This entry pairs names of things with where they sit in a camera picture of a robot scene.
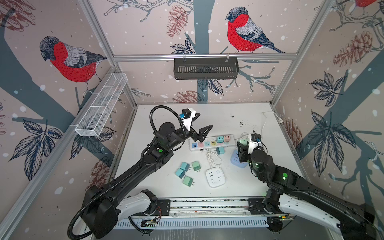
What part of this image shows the green charger plug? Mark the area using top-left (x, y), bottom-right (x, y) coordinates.
top-left (192, 161), bottom-right (201, 172)
top-left (183, 176), bottom-right (194, 187)
top-left (239, 139), bottom-right (248, 146)

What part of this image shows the white multicolour power strip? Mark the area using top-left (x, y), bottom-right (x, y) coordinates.
top-left (189, 135), bottom-right (236, 151)

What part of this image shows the teal charger plug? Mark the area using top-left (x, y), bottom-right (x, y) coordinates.
top-left (175, 169), bottom-right (186, 179)
top-left (180, 162), bottom-right (191, 172)
top-left (215, 147), bottom-right (225, 155)
top-left (217, 136), bottom-right (225, 144)

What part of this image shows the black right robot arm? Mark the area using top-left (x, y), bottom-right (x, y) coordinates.
top-left (237, 134), bottom-right (378, 240)

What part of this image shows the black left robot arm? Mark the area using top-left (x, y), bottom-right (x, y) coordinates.
top-left (67, 105), bottom-right (213, 240)

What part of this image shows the green charger plug bottom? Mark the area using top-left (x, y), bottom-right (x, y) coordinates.
top-left (183, 176), bottom-right (194, 187)

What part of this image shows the blue square socket cube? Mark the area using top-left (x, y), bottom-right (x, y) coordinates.
top-left (231, 149), bottom-right (248, 169)

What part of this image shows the white square socket cube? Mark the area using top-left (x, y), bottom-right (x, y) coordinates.
top-left (206, 167), bottom-right (226, 188)

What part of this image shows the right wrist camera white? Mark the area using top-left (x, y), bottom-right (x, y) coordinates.
top-left (248, 134), bottom-right (260, 154)

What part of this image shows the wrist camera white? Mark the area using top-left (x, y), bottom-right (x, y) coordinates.
top-left (248, 134), bottom-right (260, 154)
top-left (180, 108), bottom-right (196, 131)

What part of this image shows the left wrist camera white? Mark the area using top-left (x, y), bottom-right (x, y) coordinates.
top-left (180, 108), bottom-right (196, 131)

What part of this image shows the white cube socket cable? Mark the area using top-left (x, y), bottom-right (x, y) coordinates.
top-left (203, 149), bottom-right (223, 168)

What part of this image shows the white power strip cable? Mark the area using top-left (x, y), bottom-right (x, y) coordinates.
top-left (235, 111), bottom-right (284, 142)

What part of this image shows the black wall shelf basket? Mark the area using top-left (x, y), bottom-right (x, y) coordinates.
top-left (174, 58), bottom-right (239, 80)

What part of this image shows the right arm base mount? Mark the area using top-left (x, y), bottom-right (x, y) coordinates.
top-left (248, 198), bottom-right (273, 215)

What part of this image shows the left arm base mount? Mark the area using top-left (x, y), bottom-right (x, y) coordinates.
top-left (138, 200), bottom-right (171, 216)

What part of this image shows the white wire mesh shelf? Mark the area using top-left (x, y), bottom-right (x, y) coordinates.
top-left (75, 73), bottom-right (128, 137)

